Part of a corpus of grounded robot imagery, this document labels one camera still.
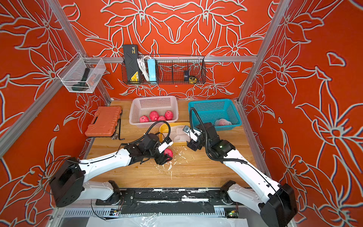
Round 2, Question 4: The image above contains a netted apple large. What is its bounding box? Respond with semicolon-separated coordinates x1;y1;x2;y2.
164;148;174;158

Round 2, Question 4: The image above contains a netted apple bottom hidden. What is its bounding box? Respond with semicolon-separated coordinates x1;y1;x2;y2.
215;119;232;126

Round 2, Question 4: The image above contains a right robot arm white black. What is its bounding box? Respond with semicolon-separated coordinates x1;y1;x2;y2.
183;123;297;227

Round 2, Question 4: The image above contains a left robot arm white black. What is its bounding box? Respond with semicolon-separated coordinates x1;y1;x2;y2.
50;133;173;208

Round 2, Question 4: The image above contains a yellow plastic tray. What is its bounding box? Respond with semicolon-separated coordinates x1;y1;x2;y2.
159;122;190;146

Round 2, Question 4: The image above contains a teal plastic basket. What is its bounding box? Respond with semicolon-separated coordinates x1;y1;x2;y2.
188;99;242;131

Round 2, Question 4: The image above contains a pink plastic basket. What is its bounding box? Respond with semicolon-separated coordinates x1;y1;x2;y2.
129;96;179;128

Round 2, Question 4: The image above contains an orange tool case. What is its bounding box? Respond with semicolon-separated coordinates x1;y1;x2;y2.
85;106;122;137

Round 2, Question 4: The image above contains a small tape measure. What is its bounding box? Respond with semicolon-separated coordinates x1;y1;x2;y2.
189;77;198;84

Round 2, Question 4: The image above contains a light blue power bank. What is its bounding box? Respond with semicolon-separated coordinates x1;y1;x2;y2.
147;59;157;83

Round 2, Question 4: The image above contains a dark green tool in box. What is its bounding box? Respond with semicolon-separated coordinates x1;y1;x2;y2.
71;68;90;91

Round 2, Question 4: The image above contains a black yellow device box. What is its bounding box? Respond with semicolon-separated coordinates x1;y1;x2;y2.
123;44;141;84

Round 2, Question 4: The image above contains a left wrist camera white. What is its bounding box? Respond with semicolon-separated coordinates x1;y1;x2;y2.
158;138;174;153

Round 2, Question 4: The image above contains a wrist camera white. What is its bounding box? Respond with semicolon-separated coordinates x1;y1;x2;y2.
158;138;174;153
183;125;201;142

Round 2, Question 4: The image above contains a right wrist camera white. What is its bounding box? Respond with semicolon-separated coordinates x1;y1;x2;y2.
183;125;201;142

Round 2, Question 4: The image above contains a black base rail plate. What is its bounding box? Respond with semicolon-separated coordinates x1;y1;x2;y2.
92;188;243;217

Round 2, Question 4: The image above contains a black wire wall basket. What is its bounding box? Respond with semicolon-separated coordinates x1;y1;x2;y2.
121;54;207;85

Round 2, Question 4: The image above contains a white coiled cable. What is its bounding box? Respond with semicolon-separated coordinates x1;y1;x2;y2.
137;55;152;81

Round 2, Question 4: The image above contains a clear acrylic wall box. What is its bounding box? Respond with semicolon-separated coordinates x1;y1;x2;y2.
57;53;106;93

